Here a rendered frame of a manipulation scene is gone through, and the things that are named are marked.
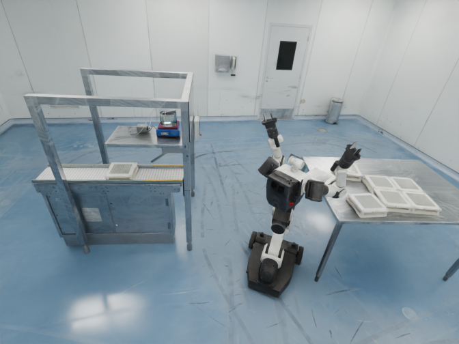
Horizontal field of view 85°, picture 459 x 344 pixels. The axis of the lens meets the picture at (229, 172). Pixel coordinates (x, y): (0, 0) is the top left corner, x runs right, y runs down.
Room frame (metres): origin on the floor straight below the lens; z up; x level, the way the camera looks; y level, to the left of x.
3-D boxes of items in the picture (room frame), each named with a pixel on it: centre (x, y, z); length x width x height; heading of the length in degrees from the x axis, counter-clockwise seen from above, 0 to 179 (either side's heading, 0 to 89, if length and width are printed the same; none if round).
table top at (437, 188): (2.19, -1.64, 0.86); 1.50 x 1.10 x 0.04; 95
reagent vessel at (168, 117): (2.09, 0.57, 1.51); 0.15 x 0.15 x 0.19
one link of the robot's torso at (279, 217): (1.60, -0.47, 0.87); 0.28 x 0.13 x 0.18; 161
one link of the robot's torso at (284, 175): (1.64, -0.46, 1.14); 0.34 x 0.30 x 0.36; 48
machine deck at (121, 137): (2.02, 0.74, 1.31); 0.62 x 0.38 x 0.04; 97
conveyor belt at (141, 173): (1.99, 1.12, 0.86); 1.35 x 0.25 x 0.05; 97
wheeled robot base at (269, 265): (1.70, -0.50, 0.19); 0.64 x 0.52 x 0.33; 161
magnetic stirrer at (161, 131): (2.09, 0.57, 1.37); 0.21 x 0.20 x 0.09; 7
